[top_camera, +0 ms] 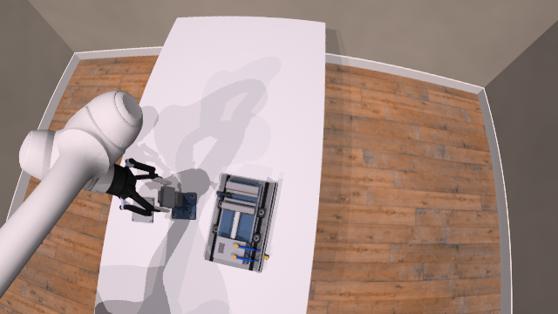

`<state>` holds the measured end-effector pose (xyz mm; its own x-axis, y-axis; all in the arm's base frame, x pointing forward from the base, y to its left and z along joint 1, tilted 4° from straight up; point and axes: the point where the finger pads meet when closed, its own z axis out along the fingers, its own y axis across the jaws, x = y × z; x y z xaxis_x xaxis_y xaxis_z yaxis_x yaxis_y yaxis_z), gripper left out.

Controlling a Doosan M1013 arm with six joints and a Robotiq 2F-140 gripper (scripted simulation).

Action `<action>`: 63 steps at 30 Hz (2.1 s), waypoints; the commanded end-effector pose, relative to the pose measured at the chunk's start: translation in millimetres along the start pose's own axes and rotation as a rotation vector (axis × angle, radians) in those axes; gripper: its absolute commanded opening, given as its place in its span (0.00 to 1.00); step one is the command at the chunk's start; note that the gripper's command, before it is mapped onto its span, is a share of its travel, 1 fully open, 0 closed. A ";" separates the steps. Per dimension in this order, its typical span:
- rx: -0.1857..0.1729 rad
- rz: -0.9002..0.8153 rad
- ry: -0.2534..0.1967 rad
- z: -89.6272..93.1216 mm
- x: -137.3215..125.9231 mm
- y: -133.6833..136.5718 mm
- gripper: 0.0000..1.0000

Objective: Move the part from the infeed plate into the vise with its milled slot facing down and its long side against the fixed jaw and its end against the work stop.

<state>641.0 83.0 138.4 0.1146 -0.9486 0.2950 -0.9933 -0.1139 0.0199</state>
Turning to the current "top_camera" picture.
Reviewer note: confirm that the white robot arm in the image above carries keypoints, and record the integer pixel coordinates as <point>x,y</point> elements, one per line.
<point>66,161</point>

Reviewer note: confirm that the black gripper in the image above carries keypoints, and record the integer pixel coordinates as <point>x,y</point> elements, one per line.
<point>123,186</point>

